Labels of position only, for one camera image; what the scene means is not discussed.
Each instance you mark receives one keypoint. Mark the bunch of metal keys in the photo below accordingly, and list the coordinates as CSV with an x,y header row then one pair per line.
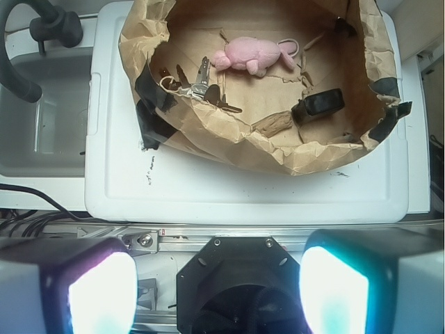
x,y
200,90

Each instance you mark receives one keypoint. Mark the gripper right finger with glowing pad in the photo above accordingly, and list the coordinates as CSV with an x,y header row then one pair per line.
x,y
376,280

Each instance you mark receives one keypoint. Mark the pink plush pig toy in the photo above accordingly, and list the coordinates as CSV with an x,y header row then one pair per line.
x,y
255,55

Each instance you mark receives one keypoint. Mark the aluminium extrusion rail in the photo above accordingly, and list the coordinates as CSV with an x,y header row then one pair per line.
x,y
142,239

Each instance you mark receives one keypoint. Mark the white plastic cooler lid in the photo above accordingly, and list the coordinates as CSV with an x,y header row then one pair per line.
x,y
125,182

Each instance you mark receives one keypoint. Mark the black box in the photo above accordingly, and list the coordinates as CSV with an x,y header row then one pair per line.
x,y
316,106

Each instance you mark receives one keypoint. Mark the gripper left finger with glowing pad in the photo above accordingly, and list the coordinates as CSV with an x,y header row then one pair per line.
x,y
67,285

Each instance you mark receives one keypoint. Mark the crumpled brown paper bag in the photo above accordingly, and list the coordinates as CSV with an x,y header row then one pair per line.
x,y
343,44

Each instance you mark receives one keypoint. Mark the grey plastic tub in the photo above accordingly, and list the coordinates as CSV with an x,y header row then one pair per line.
x,y
48,138

